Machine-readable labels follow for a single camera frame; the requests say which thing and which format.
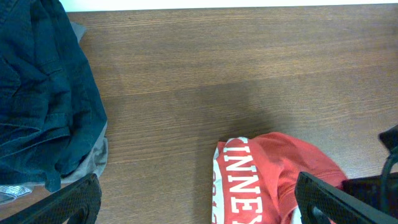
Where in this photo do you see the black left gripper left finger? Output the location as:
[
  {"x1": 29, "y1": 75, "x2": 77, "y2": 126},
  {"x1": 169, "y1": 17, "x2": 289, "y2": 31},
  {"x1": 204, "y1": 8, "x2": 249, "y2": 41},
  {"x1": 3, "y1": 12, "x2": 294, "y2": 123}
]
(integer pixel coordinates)
[{"x1": 1, "y1": 174, "x2": 102, "y2": 224}]

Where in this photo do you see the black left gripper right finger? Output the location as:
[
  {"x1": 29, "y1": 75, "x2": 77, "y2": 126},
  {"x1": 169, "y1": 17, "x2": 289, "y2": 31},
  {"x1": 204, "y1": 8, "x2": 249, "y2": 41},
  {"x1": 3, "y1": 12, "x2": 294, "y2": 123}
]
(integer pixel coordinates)
[{"x1": 295, "y1": 172, "x2": 397, "y2": 224}]

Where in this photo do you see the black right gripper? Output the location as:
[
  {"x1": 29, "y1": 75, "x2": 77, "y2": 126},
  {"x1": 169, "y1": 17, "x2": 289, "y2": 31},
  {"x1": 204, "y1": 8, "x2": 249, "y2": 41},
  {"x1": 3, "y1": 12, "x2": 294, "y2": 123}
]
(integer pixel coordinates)
[{"x1": 341, "y1": 124, "x2": 398, "y2": 218}]

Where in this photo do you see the orange t-shirt with white print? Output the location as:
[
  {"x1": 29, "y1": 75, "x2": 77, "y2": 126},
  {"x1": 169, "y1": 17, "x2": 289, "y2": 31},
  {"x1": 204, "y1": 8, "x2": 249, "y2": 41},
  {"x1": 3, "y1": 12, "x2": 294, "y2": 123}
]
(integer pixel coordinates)
[{"x1": 211, "y1": 132, "x2": 347, "y2": 224}]

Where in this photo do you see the folded grey garment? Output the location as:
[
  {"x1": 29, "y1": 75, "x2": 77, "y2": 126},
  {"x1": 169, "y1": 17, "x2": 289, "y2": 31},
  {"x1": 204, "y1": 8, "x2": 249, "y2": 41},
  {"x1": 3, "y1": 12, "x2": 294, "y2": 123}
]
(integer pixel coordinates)
[{"x1": 0, "y1": 21, "x2": 109, "y2": 206}]

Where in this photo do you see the folded navy blue garment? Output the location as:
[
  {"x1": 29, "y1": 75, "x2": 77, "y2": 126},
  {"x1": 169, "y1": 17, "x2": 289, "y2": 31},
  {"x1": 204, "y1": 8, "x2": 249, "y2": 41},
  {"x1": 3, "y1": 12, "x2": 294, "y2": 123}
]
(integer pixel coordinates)
[{"x1": 0, "y1": 0, "x2": 108, "y2": 193}]

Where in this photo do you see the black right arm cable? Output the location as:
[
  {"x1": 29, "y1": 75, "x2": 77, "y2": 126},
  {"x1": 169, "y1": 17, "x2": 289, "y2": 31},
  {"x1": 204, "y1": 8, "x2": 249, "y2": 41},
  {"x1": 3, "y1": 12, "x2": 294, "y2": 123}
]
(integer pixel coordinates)
[{"x1": 379, "y1": 146, "x2": 398, "y2": 215}]

